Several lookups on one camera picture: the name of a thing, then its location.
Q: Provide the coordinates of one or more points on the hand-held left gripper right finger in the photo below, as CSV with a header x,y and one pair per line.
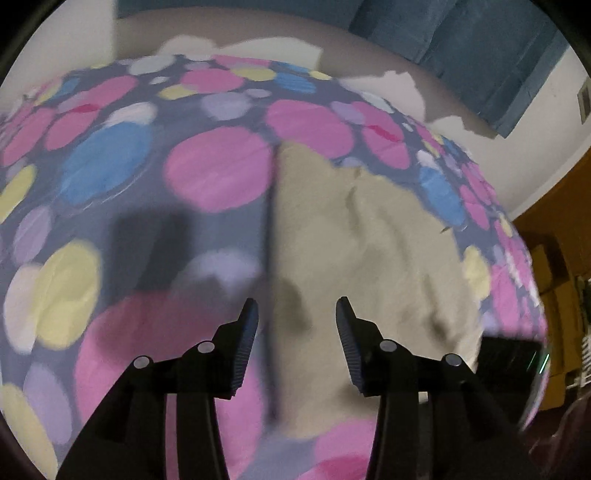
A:
x,y
347,344

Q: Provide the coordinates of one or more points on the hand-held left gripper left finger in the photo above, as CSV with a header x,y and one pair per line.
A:
x,y
245,344

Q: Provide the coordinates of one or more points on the beige embroidered sweater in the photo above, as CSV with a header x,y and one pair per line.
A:
x,y
369,258

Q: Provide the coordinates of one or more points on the wooden cabinet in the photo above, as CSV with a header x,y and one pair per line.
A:
x,y
554,217

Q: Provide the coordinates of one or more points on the dotted printed blanket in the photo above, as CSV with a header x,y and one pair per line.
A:
x,y
115,161

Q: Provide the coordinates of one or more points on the blue curtain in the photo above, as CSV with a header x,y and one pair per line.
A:
x,y
503,60
392,27

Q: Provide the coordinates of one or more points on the grey wall socket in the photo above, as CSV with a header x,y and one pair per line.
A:
x,y
585,99

